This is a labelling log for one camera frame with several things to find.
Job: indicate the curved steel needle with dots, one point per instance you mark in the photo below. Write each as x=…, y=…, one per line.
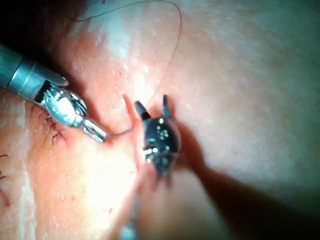
x=120, y=134

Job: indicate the tissue pad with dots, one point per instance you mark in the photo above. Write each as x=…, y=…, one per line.
x=250, y=75

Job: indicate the left arm needle driver jaw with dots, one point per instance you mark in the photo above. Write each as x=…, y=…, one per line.
x=92, y=135
x=96, y=128

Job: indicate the black stitching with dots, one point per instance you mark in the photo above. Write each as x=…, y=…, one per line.
x=53, y=131

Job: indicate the left arm needle driver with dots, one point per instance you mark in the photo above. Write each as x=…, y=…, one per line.
x=63, y=107

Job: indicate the dark left arm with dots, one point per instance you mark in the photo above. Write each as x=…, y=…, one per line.
x=25, y=72

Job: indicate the black thread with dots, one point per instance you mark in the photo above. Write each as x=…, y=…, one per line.
x=181, y=27

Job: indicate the right arm needle driver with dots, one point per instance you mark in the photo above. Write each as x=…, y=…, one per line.
x=161, y=142

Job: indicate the right arm needle driver jaw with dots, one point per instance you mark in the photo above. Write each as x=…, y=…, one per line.
x=166, y=110
x=142, y=110

